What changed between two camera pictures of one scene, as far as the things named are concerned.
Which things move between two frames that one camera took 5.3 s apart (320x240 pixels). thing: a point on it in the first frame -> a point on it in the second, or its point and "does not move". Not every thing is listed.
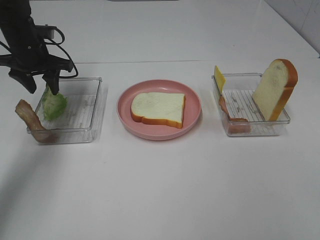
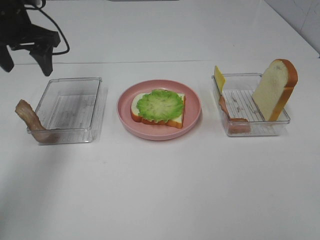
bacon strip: [24, 110] does not move
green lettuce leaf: [53, 105] -> [160, 105]
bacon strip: [235, 125] does not move
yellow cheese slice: [220, 79] does not move
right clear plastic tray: [241, 115] does not move
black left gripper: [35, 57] -> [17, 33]
